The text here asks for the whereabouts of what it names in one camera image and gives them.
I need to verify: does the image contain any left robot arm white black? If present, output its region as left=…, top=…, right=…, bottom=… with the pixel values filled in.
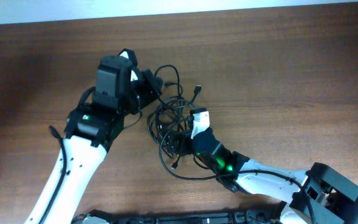
left=26, top=49, right=163, bottom=223

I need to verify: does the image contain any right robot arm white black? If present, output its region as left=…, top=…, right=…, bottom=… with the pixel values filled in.
left=163, top=128, right=358, bottom=223

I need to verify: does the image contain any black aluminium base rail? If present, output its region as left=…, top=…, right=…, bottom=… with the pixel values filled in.
left=71, top=210, right=281, bottom=224

